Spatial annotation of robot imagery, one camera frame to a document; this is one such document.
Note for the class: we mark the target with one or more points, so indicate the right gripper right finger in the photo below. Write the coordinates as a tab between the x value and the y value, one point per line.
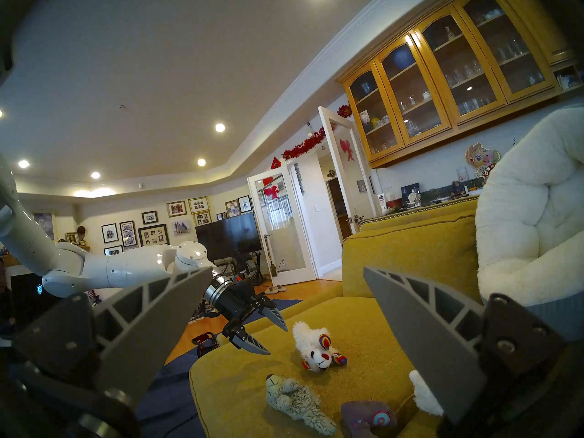
429	341

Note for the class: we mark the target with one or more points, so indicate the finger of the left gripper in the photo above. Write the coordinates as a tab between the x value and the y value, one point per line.
246	343
273	315

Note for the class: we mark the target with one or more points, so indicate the red paper diamond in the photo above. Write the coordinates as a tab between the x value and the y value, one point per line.
275	164

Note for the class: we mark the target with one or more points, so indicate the black television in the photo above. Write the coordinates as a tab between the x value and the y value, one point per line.
228	236

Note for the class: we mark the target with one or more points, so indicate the red heart door decoration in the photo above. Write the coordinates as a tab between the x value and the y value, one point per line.
346	148

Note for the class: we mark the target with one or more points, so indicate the granite kitchen counter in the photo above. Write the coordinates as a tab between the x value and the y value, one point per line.
433	197

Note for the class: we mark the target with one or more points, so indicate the white lotion bottle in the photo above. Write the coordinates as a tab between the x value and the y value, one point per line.
382	203

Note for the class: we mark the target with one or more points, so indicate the white french door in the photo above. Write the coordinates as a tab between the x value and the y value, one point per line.
329	116
292	273

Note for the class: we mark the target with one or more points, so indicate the unframed wall photo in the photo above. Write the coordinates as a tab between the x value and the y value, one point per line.
181	227

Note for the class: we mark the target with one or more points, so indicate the large black collage frame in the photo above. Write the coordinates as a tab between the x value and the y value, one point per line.
153	235

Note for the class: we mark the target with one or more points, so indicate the dark blue box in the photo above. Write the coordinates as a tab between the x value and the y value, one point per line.
410	188

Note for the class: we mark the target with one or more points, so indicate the cartoon pig wall decoration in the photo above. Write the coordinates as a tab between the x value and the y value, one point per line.
481	156

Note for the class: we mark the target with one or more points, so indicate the black floor stand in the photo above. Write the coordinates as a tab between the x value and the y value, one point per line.
248	266

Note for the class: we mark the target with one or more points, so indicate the purple plush toy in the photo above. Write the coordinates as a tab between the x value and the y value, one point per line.
360	419

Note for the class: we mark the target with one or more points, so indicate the yellow fabric sofa frame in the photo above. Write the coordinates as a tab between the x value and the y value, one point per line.
410	216

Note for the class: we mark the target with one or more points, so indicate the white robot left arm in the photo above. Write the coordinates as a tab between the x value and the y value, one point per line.
127	268

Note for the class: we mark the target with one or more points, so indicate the yellow sofa back cushion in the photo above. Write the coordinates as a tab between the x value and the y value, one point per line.
410	259

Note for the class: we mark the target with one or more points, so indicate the white lamb toy rainbow ears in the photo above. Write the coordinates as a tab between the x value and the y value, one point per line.
315	346

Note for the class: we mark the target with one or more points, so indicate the small dark framed picture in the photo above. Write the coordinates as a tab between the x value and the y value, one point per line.
361	186

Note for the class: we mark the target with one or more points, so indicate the white fluffy dog bed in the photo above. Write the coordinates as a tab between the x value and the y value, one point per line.
529	204

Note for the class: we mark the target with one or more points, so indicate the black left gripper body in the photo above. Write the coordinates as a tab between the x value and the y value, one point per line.
239	305

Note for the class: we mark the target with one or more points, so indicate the wooden wall cabinet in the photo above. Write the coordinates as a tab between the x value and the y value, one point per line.
547	31

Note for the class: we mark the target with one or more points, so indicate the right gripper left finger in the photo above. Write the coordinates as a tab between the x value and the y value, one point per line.
150	332

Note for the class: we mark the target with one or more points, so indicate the gold framed wall photo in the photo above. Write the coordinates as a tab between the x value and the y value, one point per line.
176	209
199	205

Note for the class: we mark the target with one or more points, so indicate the red tinsel garland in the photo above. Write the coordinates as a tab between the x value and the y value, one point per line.
305	145

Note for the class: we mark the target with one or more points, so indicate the white plush toy red bow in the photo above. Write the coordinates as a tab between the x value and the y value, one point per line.
422	393

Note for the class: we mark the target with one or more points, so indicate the yellow sofa seat cushion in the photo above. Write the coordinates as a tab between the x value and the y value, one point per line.
365	332

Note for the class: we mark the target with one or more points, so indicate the small teddy bear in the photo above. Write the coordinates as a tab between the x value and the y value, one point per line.
457	189

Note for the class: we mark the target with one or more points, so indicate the black laptop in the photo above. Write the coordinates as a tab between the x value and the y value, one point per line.
32	305

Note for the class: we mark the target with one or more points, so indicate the beige fuzzy plush toy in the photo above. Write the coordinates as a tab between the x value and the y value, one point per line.
296	400

